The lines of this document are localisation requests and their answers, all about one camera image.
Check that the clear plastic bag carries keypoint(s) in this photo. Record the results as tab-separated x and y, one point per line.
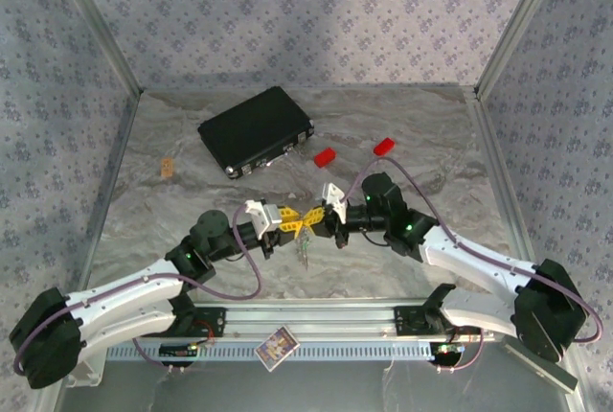
303	254

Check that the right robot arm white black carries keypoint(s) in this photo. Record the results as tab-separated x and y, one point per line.
479	263

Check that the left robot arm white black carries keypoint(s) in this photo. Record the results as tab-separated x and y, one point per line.
120	297

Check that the red toy brick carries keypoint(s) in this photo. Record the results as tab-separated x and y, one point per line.
325	157
384	147

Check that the small wooden block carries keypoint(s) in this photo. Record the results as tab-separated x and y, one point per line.
167	167

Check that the black case with metal latches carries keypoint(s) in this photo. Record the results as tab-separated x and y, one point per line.
254	131

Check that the small black circuit board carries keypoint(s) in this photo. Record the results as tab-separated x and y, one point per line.
177	350
447	350

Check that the purple playing card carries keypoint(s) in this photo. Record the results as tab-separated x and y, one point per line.
277	350

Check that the grey metal bar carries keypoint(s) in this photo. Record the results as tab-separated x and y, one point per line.
551	376

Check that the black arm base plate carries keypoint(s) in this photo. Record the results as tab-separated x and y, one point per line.
213	321
407	321

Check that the aluminium mounting rail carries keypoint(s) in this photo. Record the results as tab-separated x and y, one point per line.
311	318

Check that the aluminium frame base bar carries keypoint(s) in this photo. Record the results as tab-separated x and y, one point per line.
107	191
503	182

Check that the aluminium frame post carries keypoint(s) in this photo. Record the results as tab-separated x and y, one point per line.
519	24
98	24

